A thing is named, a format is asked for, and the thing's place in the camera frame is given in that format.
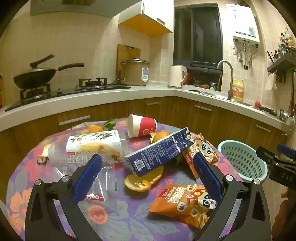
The person's right hand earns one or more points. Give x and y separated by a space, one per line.
281 217

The red tomato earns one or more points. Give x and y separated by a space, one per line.
257 104

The white electric kettle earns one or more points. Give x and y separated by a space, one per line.
175 76

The wooden cutting board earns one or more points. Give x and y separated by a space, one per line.
124 53

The dark scrubbing brush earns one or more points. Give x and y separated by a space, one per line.
269 110

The white hanging cloth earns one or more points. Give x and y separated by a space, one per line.
270 83

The beige rice cooker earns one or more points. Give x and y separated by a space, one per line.
131 71

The green vegetable leaf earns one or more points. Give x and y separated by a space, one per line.
108 125

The light blue plastic basket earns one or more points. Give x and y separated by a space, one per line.
240 157

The orange panda snack packet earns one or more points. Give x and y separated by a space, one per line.
205 146
175 204

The white kitchen countertop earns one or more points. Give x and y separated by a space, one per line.
150 91

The red and white paper cup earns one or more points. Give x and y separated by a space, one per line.
143 126

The white water heater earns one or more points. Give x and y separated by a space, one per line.
242 20

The large orange peel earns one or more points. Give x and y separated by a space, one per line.
138 183

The yellow oil bottle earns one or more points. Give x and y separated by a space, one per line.
238 90

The steel sink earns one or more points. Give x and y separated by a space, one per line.
208 93

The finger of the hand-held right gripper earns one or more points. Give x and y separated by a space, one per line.
264 154
286 150

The black wok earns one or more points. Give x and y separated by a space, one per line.
34 77

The wooden base cabinets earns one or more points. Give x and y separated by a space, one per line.
185 115

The steel sink faucet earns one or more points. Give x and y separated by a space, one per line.
230 78

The dark window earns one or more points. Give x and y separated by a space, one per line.
198 34

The white and orange wall cabinet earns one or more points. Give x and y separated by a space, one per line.
152 16

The small penguin figure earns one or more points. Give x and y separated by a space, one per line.
42 160

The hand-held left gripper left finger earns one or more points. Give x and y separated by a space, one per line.
87 176

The grey range hood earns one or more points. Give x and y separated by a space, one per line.
69 7

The blue milk carton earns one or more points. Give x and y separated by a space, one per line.
157 153

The clear plastic bag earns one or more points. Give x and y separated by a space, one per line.
108 180

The black wall rack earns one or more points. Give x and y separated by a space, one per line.
282 61

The black gas stove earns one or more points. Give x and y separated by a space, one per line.
69 91

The clear labelled plastic bottle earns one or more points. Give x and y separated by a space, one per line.
92 141

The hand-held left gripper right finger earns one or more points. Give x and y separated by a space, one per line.
205 176

